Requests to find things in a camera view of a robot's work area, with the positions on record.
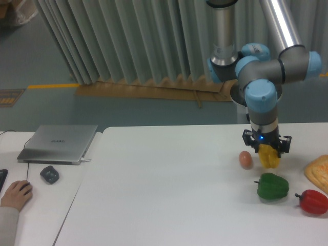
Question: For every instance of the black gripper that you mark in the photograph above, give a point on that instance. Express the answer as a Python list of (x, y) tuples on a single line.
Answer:
[(255, 138)]

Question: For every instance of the yellow bell pepper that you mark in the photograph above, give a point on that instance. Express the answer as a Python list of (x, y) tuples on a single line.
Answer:
[(268, 156)]

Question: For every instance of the black computer mouse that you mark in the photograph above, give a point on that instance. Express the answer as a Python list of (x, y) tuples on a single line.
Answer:
[(26, 188)]

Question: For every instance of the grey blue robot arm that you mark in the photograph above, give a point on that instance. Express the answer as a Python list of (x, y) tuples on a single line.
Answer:
[(259, 78)]

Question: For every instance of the grey sleeved forearm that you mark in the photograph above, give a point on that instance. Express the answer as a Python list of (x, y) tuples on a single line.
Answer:
[(9, 221)]

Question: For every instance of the green bell pepper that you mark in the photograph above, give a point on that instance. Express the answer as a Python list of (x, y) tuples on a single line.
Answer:
[(272, 186)]

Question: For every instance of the red bell pepper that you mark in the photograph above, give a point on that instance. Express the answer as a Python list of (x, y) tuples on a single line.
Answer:
[(313, 202)]

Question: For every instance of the person's right hand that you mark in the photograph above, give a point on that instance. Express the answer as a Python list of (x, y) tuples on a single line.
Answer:
[(14, 198)]

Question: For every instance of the brown egg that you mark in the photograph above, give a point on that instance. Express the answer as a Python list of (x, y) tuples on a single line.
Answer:
[(245, 159)]

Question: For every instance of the flat bread loaf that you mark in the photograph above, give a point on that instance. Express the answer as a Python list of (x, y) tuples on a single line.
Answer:
[(316, 173)]

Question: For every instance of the brown cardboard sheet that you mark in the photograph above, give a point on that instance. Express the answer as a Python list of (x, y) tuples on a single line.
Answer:
[(198, 91)]

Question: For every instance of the pale green curtain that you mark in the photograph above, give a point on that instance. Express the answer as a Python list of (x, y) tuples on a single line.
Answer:
[(146, 42)]

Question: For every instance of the silver laptop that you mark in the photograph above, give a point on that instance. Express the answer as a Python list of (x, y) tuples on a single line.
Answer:
[(58, 144)]

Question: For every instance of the dark grey small gadget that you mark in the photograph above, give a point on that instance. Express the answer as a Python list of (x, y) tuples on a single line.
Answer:
[(50, 175)]

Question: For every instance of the black keyboard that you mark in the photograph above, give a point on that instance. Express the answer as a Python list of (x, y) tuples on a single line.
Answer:
[(3, 176)]

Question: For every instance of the plastic wrapped box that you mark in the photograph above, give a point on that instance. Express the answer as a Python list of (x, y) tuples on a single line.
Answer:
[(16, 13)]

